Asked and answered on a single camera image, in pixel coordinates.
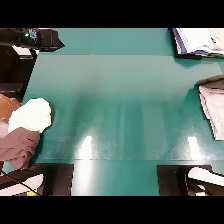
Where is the taupe folded garment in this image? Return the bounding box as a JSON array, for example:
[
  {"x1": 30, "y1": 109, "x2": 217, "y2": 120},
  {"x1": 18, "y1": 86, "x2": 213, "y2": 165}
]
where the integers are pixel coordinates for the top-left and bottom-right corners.
[{"x1": 195, "y1": 74, "x2": 224, "y2": 91}]

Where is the black cable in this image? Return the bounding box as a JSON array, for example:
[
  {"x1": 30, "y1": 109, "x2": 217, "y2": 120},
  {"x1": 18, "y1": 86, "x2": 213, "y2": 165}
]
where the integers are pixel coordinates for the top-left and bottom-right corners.
[{"x1": 0, "y1": 171, "x2": 40, "y2": 196}]

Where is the pink-brown garment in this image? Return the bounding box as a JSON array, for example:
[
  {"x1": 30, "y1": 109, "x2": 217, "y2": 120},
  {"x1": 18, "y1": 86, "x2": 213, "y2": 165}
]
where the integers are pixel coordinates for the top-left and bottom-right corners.
[{"x1": 0, "y1": 127, "x2": 42, "y2": 170}]

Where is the grey garment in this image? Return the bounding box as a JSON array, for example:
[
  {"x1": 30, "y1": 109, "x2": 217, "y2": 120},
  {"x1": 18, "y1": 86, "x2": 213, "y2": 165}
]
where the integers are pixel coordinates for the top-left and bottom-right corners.
[{"x1": 198, "y1": 84, "x2": 224, "y2": 141}]

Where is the black box with green light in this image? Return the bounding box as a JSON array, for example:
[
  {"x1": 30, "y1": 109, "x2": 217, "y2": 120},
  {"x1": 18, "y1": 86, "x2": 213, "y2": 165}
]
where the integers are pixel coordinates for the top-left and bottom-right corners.
[{"x1": 0, "y1": 28, "x2": 66, "y2": 53}]

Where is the white folded garment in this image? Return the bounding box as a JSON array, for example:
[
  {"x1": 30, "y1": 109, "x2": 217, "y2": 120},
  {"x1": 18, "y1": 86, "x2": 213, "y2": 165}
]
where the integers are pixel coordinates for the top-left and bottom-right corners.
[{"x1": 174, "y1": 28, "x2": 224, "y2": 55}]

